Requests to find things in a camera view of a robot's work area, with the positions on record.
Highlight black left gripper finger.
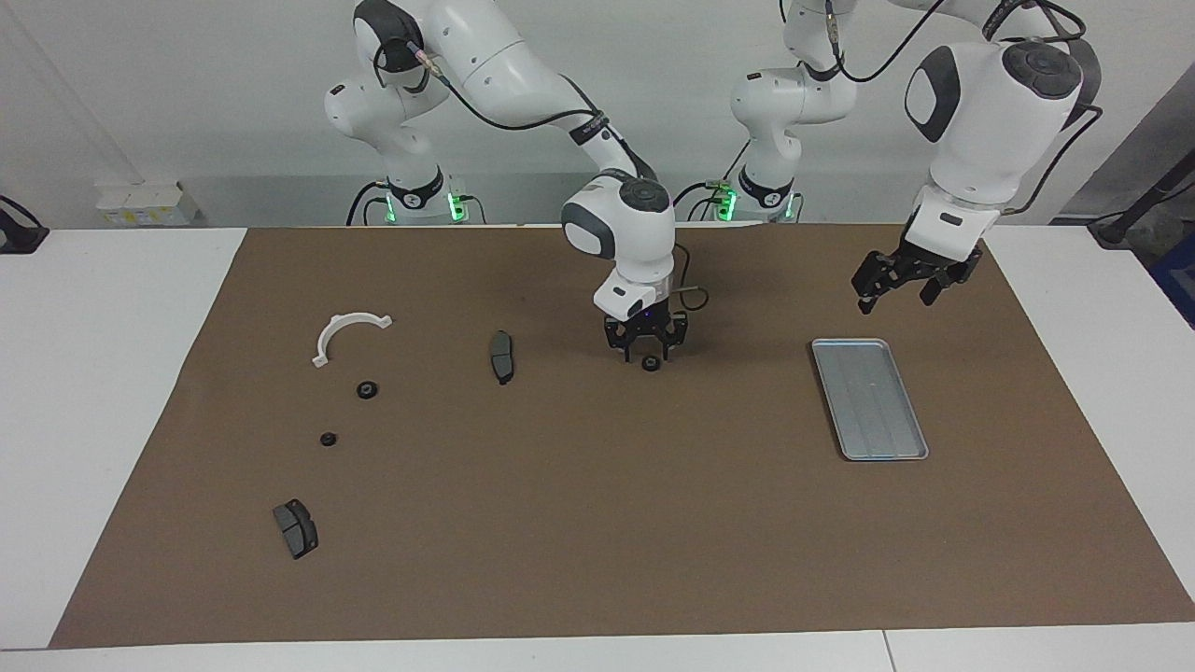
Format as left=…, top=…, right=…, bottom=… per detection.
left=851, top=248, right=908, bottom=316
left=920, top=257, right=983, bottom=309

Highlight silver metal tray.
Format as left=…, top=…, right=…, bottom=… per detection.
left=810, top=338, right=930, bottom=463

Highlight long dark brake pad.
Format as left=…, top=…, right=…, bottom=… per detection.
left=488, top=329, right=517, bottom=386

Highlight black stand pole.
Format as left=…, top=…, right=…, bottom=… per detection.
left=1088, top=154, right=1195, bottom=248

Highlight brown table mat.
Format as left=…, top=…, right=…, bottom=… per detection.
left=49, top=222, right=1195, bottom=650

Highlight blue box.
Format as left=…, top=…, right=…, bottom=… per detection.
left=1150, top=238, right=1195, bottom=329

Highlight short dark brake pad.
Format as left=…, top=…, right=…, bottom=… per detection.
left=272, top=498, right=320, bottom=561

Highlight black table clamp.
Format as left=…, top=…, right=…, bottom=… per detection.
left=0, top=196, right=49, bottom=255

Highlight black left base cables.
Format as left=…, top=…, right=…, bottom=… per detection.
left=663, top=140, right=752, bottom=223

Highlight black base cables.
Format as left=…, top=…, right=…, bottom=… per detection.
left=345, top=180, right=393, bottom=227
left=663, top=140, right=752, bottom=223

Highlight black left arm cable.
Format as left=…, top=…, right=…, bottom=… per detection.
left=822, top=0, right=1104, bottom=217

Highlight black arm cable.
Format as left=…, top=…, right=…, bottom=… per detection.
left=373, top=37, right=710, bottom=314
left=822, top=0, right=1104, bottom=217

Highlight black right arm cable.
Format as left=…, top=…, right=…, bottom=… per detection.
left=373, top=37, right=710, bottom=314

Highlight white curved plastic bracket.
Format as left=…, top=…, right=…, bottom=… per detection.
left=311, top=313, right=394, bottom=369

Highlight black right base cables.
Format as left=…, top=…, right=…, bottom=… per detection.
left=345, top=180, right=393, bottom=227

